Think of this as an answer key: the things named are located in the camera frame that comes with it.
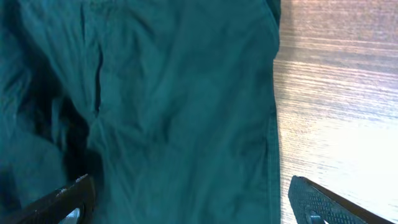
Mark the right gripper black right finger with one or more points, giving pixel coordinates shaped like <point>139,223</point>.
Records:
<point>313,204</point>

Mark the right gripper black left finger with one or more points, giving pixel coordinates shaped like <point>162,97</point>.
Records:
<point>72,203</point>

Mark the black shorts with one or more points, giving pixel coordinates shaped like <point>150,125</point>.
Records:
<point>168,105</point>

